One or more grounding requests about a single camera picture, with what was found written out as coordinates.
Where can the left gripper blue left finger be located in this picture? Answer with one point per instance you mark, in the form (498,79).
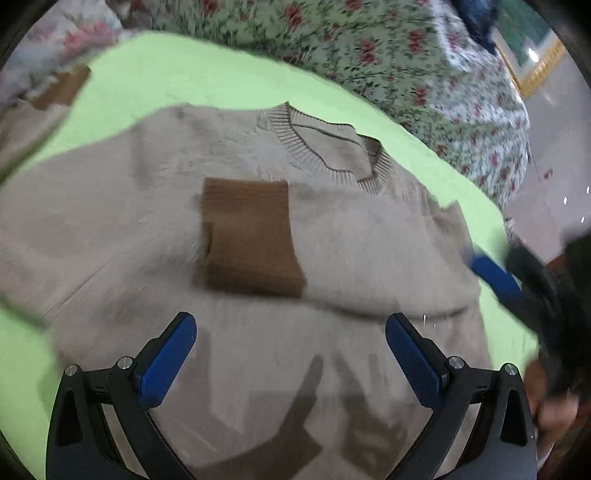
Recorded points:
(80,444)

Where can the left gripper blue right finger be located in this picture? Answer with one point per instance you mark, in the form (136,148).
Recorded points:
(501,444)

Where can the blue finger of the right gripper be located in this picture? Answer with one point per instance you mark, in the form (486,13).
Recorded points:
(501,282)

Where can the beige knit sweater brown cuffs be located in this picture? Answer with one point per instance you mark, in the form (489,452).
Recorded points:
(290,240)

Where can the person's right hand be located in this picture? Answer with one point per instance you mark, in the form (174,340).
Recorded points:
(555,414)

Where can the red floral green quilt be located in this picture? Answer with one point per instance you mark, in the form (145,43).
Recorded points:
(414,60)

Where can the dark blue garment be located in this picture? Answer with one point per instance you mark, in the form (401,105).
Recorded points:
(480,18)

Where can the light green bed sheet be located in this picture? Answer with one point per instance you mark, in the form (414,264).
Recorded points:
(154,70)

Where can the pink floral pillow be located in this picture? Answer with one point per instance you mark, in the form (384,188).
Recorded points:
(69,30)

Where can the gold picture frame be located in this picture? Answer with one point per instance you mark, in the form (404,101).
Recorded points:
(528,83)

